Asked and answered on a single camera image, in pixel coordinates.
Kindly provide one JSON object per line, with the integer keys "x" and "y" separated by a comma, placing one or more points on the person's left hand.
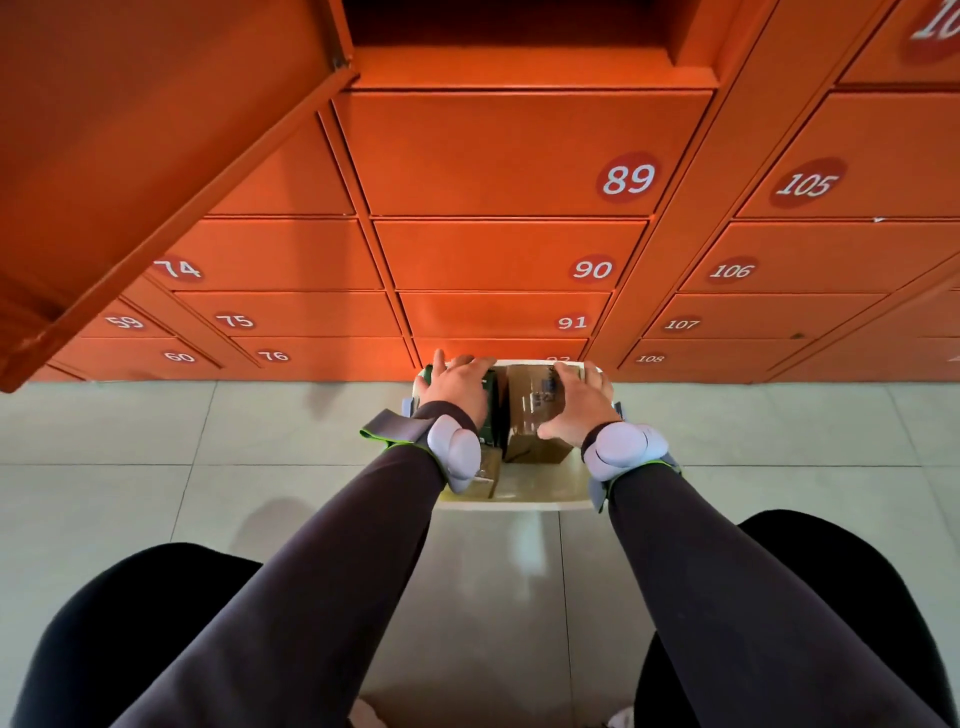
{"x": 454, "y": 390}

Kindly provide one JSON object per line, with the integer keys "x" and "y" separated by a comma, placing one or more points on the person's left leg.
{"x": 112, "y": 637}

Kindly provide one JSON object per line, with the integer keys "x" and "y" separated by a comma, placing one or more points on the person's left fingers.
{"x": 459, "y": 365}

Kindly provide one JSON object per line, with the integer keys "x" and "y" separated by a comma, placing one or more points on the person's white right shoe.
{"x": 621, "y": 718}

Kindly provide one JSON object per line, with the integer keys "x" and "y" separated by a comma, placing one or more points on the person's right leg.
{"x": 862, "y": 592}

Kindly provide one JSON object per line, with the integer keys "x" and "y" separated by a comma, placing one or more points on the white right wrist tracker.
{"x": 622, "y": 448}

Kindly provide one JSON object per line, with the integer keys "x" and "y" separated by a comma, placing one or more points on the orange open locker door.
{"x": 135, "y": 135}

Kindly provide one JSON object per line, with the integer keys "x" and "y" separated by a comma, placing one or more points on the white plastic bin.
{"x": 540, "y": 484}

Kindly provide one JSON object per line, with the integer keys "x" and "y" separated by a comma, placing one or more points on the white left wrist tracker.
{"x": 457, "y": 446}

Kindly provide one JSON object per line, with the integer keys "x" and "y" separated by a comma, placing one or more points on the person's right thumb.
{"x": 550, "y": 425}

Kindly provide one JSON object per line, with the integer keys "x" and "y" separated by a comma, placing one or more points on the white wrist tracker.
{"x": 622, "y": 448}
{"x": 457, "y": 446}

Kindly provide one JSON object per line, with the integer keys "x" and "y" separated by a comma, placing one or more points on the person's left forearm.
{"x": 315, "y": 585}

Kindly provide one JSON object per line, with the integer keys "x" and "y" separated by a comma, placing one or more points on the brown cardboard box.
{"x": 529, "y": 420}

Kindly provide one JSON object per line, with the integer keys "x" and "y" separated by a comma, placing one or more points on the green box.
{"x": 489, "y": 416}

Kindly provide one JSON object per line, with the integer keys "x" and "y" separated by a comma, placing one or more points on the person's leg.
{"x": 862, "y": 592}
{"x": 112, "y": 637}

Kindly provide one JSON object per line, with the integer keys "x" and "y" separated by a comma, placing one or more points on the person's right forearm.
{"x": 735, "y": 600}

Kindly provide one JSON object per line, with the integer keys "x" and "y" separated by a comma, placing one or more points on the person's white left shoe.
{"x": 366, "y": 716}

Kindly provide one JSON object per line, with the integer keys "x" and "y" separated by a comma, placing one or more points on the person's white shoe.
{"x": 621, "y": 718}
{"x": 366, "y": 716}

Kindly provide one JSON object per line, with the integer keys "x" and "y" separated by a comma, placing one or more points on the orange parcel locker cabinet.
{"x": 517, "y": 150}

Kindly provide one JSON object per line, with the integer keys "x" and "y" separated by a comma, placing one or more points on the person's right hand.
{"x": 585, "y": 409}

